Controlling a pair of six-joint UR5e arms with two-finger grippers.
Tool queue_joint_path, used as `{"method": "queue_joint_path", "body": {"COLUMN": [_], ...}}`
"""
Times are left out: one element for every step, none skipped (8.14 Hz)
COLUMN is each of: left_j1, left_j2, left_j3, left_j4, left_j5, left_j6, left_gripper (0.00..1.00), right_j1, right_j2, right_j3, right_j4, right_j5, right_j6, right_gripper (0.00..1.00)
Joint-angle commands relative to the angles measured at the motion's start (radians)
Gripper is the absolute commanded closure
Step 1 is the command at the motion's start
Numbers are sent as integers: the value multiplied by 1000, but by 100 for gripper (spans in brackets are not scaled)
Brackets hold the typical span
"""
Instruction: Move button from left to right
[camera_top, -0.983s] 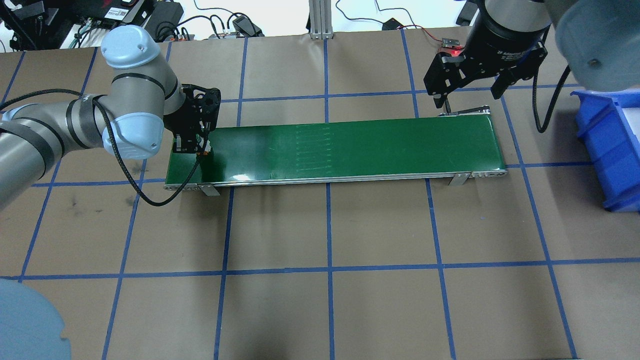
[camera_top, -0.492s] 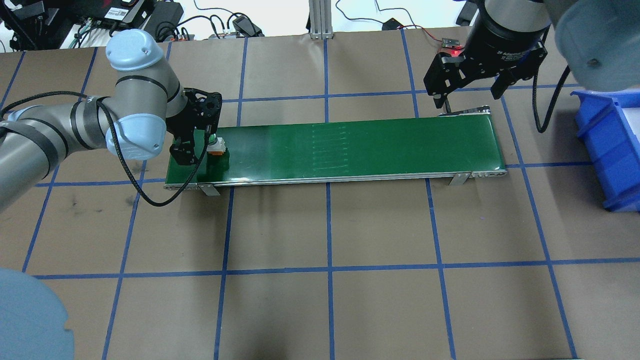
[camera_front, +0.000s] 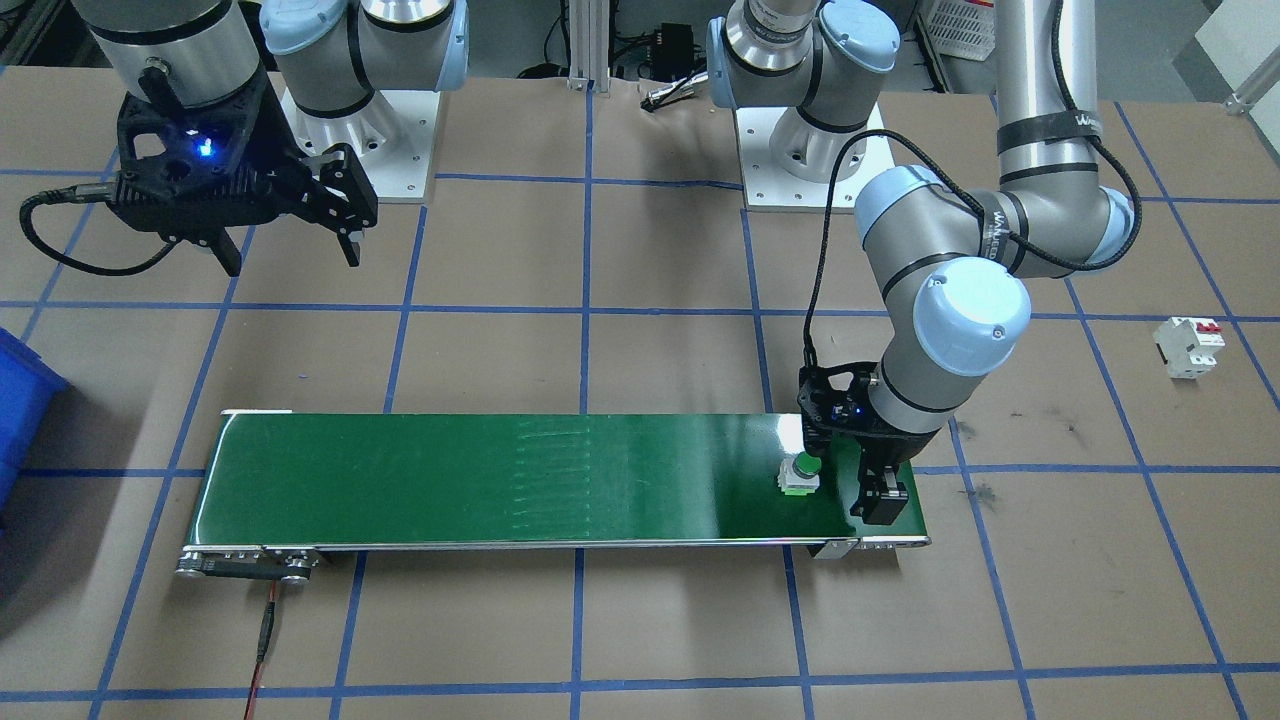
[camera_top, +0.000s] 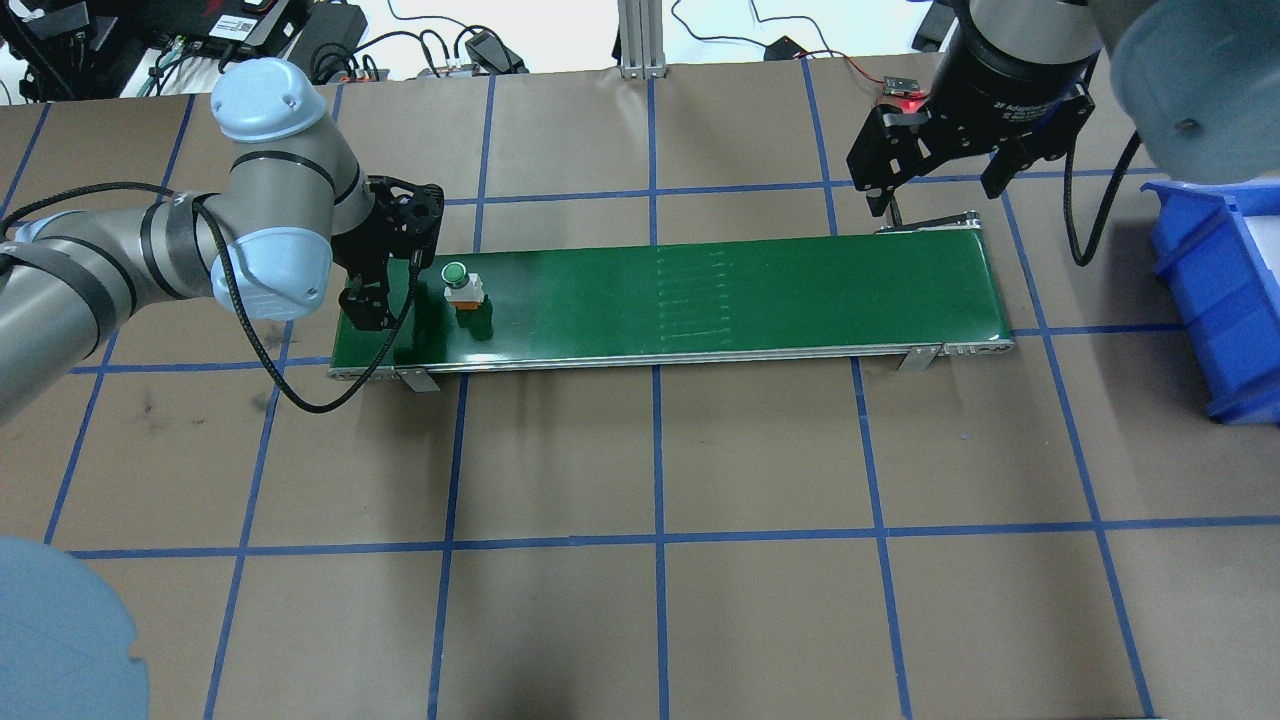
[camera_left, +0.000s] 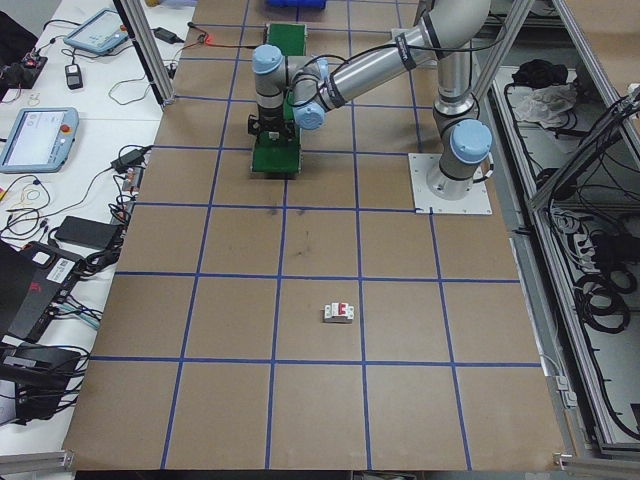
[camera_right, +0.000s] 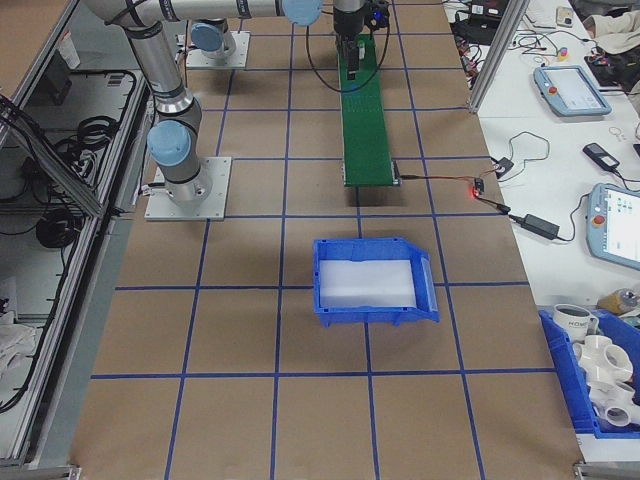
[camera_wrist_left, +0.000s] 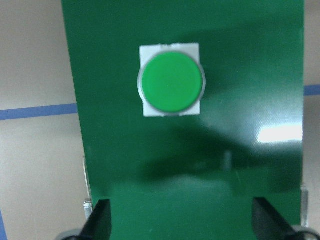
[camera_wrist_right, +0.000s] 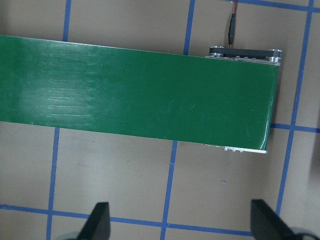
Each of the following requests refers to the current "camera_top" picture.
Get green push button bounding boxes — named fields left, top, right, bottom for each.
left=440, top=260, right=489, bottom=313

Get red lit controller board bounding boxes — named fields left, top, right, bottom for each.
left=878, top=75, right=929, bottom=113

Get large black power adapter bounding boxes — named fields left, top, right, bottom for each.
left=280, top=3, right=369, bottom=83

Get green conveyor belt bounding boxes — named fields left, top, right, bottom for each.
left=327, top=210, right=1017, bottom=393

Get blue plastic bin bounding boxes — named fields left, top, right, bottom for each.
left=1140, top=178, right=1280, bottom=426

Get black computer box white label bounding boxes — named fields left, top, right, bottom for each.
left=150, top=0, right=311, bottom=61

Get black electronics box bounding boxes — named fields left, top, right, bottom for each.
left=0, top=0, right=131, bottom=101

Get thin red wire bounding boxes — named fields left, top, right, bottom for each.
left=805, top=48, right=901, bottom=101

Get aluminium upright post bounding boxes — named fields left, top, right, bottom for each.
left=617, top=0, right=669, bottom=79

